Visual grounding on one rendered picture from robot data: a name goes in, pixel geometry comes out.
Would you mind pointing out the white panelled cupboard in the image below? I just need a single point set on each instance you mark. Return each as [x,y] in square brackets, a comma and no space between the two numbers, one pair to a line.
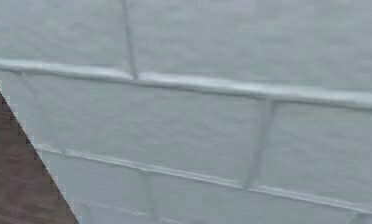
[200,133]

